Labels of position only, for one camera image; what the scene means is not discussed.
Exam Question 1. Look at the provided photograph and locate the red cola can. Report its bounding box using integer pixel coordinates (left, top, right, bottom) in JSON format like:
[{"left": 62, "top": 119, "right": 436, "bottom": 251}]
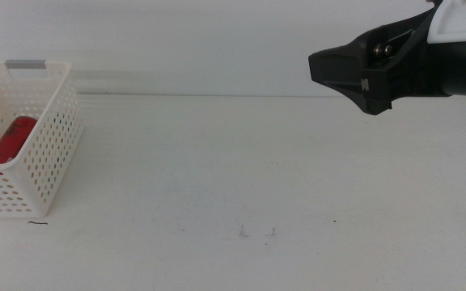
[{"left": 0, "top": 116, "right": 39, "bottom": 165}]

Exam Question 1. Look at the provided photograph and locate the white perforated plastic basket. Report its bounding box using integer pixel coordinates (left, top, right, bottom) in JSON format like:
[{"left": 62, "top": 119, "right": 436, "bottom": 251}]
[{"left": 0, "top": 59, "right": 85, "bottom": 218}]

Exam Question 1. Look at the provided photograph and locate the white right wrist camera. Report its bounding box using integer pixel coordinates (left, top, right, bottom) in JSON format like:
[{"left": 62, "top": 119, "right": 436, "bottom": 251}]
[{"left": 426, "top": 0, "right": 466, "bottom": 44}]

